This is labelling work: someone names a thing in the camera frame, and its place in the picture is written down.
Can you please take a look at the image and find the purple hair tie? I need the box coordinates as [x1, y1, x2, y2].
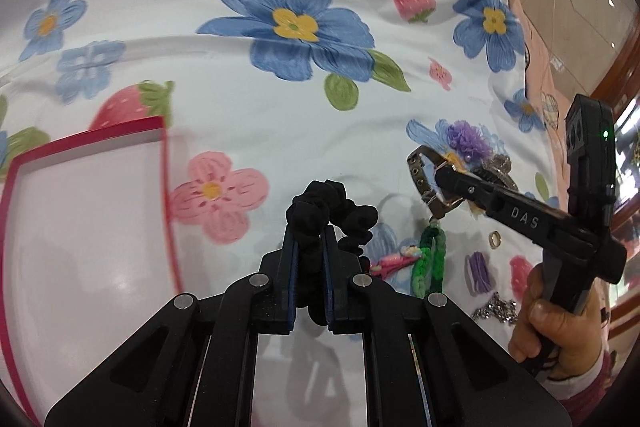
[464, 251, 496, 295]

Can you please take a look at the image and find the silver chain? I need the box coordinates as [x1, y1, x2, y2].
[470, 291, 520, 324]

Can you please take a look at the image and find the purple fluffy scrunchie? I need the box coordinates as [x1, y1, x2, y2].
[446, 120, 492, 165]

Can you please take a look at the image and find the red white tray box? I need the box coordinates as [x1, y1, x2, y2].
[1, 117, 182, 425]

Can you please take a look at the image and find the green braided bracelet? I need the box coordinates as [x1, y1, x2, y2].
[410, 219, 447, 298]

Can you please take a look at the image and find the dark beaded hair claw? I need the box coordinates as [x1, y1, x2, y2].
[471, 154, 518, 192]

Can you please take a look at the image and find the right hand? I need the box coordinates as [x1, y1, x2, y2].
[508, 265, 602, 379]

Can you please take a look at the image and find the pink hair clip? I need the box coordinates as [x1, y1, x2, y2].
[369, 245, 422, 280]

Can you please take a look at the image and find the pink patterned blanket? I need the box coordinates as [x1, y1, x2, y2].
[508, 0, 570, 210]

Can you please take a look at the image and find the floral bed sheet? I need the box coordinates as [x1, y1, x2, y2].
[0, 0, 572, 427]

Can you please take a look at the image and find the bronze studded bracelet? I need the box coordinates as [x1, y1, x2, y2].
[406, 144, 469, 218]

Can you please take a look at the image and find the black scrunchie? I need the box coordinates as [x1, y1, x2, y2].
[285, 180, 378, 335]

